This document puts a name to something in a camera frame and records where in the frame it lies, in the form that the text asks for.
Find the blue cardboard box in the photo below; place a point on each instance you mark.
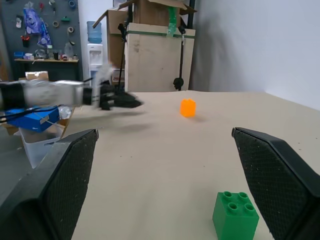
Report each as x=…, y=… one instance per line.
x=32, y=121

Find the wooden shelf board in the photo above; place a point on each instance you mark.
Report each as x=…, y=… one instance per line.
x=50, y=60

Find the open brown cardboard box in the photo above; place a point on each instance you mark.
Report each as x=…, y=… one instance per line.
x=155, y=11

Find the blue tape roll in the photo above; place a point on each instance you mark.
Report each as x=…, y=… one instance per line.
x=72, y=4

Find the green tape strip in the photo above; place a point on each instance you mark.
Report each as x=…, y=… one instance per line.
x=172, y=22

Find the white plastic bin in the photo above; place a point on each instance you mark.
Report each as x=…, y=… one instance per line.
x=37, y=147

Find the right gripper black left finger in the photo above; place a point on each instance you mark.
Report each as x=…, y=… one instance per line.
x=67, y=180

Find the clear plastic bottle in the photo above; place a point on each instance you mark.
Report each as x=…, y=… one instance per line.
x=65, y=112

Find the light wooden crate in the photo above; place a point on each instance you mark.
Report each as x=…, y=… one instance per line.
x=155, y=62

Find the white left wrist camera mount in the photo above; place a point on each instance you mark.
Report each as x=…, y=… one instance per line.
x=100, y=77

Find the blue purple plastic bag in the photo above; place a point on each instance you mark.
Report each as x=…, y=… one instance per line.
x=35, y=25

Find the grey pegboard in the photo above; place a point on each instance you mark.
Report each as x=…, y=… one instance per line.
x=10, y=30

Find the orange toy brick cube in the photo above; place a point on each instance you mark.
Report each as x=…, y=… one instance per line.
x=188, y=108

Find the black stand pole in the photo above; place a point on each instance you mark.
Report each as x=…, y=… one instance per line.
x=122, y=55
x=182, y=57

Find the green toy brick cube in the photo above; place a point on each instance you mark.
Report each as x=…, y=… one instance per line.
x=235, y=220

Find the tall brown cardboard box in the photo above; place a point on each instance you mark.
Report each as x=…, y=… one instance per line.
x=115, y=42

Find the beige tape roll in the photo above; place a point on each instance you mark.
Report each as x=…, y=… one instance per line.
x=55, y=24
x=71, y=29

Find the blue water bottle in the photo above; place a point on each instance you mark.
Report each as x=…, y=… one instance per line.
x=94, y=32

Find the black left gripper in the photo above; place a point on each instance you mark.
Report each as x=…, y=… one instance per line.
x=108, y=96

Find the white water dispenser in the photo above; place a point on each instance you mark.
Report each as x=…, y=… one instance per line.
x=95, y=60

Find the small open cardboard box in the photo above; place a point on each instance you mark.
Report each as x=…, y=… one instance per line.
x=37, y=75

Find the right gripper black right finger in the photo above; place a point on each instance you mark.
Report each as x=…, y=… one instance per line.
x=275, y=180

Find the black holder with red tools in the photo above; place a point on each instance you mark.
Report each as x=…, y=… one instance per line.
x=25, y=41

